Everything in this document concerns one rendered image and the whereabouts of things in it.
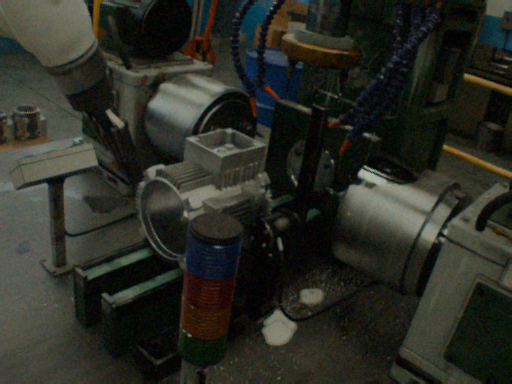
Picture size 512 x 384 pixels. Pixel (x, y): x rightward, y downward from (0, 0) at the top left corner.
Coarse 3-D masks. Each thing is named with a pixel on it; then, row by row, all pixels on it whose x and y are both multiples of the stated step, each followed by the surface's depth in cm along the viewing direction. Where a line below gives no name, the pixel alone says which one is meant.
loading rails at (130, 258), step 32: (320, 224) 125; (128, 256) 97; (288, 256) 119; (96, 288) 91; (128, 288) 97; (160, 288) 89; (96, 320) 94; (128, 320) 86; (160, 320) 93; (128, 352) 89
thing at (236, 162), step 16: (192, 144) 95; (208, 144) 101; (224, 144) 104; (240, 144) 103; (256, 144) 98; (192, 160) 96; (208, 160) 93; (224, 160) 91; (240, 160) 95; (256, 160) 98; (224, 176) 93; (240, 176) 96
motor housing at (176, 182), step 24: (168, 168) 92; (192, 168) 93; (144, 192) 96; (168, 192) 102; (192, 192) 90; (216, 192) 93; (240, 192) 97; (144, 216) 99; (168, 216) 103; (192, 216) 88; (240, 216) 95; (168, 240) 100; (168, 264) 96
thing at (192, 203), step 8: (152, 168) 94; (152, 176) 93; (256, 176) 99; (264, 176) 100; (256, 184) 100; (264, 184) 99; (184, 200) 87; (192, 200) 86; (192, 208) 86; (144, 232) 99; (184, 264) 92
